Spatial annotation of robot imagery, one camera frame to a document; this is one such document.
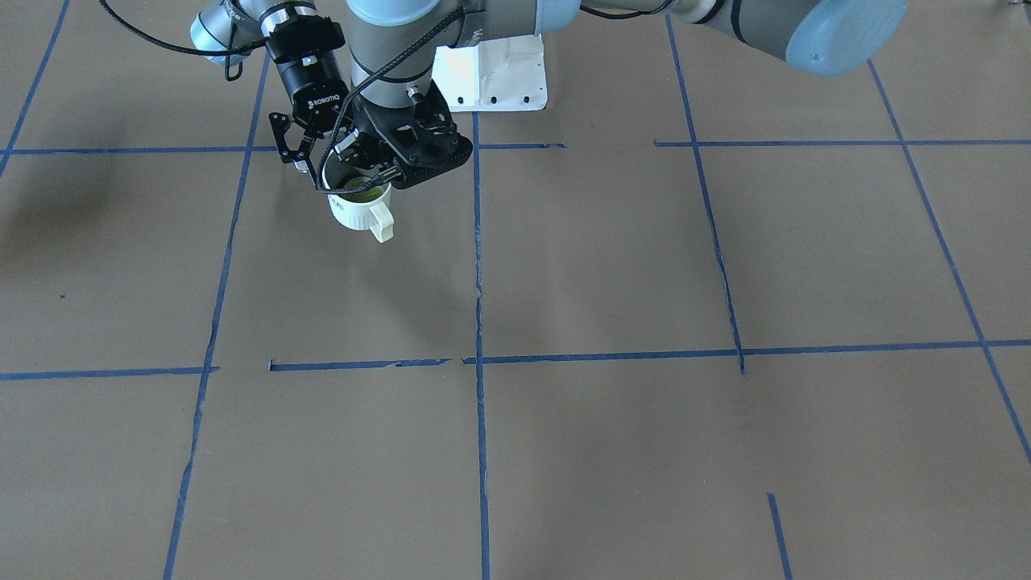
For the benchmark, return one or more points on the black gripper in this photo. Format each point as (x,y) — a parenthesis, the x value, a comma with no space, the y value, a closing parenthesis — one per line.
(362,150)
(316,85)

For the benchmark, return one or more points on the yellow-green lemon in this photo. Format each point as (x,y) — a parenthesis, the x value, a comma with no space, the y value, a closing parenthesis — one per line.
(361,192)

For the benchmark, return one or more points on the white cup with handle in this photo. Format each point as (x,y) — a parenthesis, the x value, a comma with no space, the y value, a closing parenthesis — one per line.
(369,211)

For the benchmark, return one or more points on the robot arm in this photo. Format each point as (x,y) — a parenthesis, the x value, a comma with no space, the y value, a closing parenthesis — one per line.
(225,30)
(393,43)

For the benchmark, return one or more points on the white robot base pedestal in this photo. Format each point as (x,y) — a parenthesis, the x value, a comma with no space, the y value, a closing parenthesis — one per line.
(506,74)

